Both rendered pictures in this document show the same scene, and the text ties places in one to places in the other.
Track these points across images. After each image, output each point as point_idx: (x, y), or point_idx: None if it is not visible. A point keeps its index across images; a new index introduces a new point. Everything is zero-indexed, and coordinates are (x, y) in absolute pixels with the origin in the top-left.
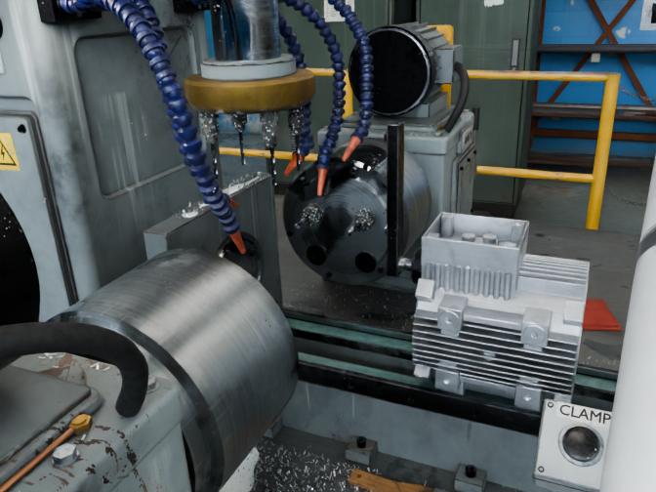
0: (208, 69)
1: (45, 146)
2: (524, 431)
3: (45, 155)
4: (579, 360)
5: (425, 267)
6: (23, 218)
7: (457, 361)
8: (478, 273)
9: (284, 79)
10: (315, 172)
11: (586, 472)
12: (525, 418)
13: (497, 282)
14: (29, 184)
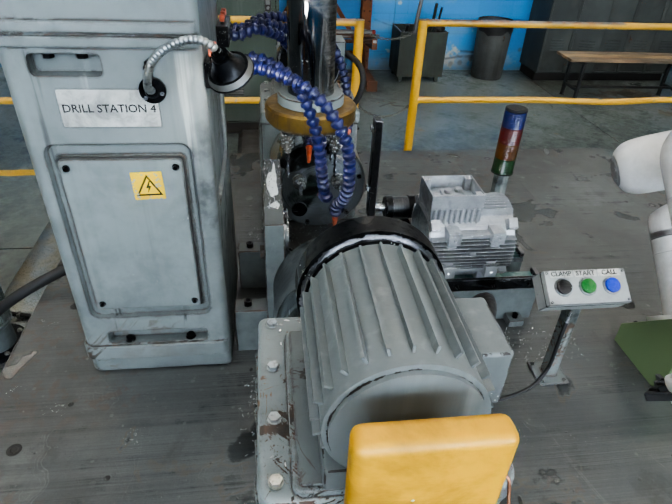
0: (299, 105)
1: (189, 177)
2: (481, 289)
3: (189, 183)
4: None
5: (432, 213)
6: (162, 232)
7: (454, 261)
8: (463, 211)
9: (351, 109)
10: (300, 152)
11: (569, 298)
12: (482, 282)
13: (473, 214)
14: (174, 206)
